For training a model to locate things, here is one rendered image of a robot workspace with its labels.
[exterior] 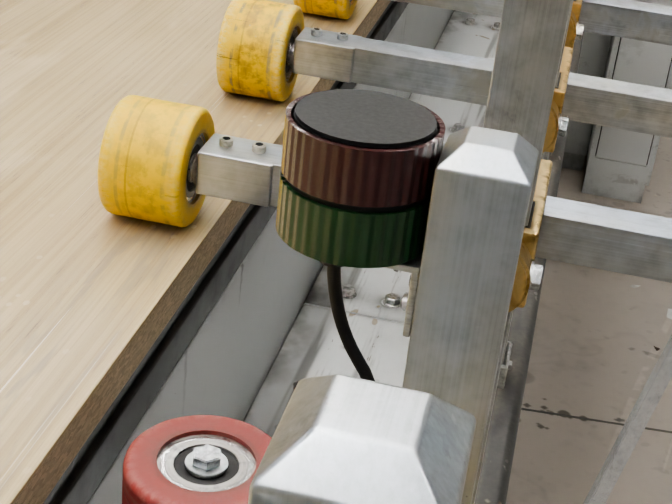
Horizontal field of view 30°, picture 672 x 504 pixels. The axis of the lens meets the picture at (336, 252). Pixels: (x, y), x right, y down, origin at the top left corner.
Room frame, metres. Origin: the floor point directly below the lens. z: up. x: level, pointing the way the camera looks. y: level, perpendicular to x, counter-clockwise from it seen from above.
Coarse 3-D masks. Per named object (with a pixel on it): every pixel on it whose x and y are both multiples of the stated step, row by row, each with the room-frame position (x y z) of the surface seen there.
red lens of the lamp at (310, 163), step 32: (288, 128) 0.43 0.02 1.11; (288, 160) 0.42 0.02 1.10; (320, 160) 0.41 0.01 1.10; (352, 160) 0.41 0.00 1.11; (384, 160) 0.41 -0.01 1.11; (416, 160) 0.41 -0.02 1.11; (320, 192) 0.41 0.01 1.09; (352, 192) 0.41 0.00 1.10; (384, 192) 0.41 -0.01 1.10; (416, 192) 0.42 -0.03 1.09
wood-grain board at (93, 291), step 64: (0, 0) 1.17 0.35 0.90; (64, 0) 1.19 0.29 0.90; (128, 0) 1.22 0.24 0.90; (192, 0) 1.24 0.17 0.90; (384, 0) 1.36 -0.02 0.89; (0, 64) 1.00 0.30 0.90; (64, 64) 1.02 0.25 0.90; (128, 64) 1.04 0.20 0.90; (192, 64) 1.05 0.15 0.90; (0, 128) 0.87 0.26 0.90; (64, 128) 0.88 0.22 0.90; (256, 128) 0.92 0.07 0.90; (0, 192) 0.76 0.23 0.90; (64, 192) 0.77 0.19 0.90; (0, 256) 0.67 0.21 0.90; (64, 256) 0.68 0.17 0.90; (128, 256) 0.69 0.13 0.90; (192, 256) 0.70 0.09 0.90; (0, 320) 0.60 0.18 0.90; (64, 320) 0.61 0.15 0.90; (128, 320) 0.62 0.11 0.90; (0, 384) 0.54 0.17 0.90; (64, 384) 0.55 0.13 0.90; (0, 448) 0.49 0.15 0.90; (64, 448) 0.51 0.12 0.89
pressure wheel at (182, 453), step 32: (192, 416) 0.52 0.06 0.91; (128, 448) 0.49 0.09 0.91; (160, 448) 0.49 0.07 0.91; (192, 448) 0.50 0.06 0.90; (224, 448) 0.50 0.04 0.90; (256, 448) 0.50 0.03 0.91; (128, 480) 0.47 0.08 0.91; (160, 480) 0.47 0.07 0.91; (192, 480) 0.48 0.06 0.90; (224, 480) 0.48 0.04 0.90
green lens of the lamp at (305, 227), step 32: (288, 192) 0.42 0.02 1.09; (288, 224) 0.42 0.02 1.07; (320, 224) 0.41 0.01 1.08; (352, 224) 0.41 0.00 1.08; (384, 224) 0.41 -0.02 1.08; (416, 224) 0.42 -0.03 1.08; (320, 256) 0.41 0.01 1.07; (352, 256) 0.41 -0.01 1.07; (384, 256) 0.41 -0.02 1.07; (416, 256) 0.42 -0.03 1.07
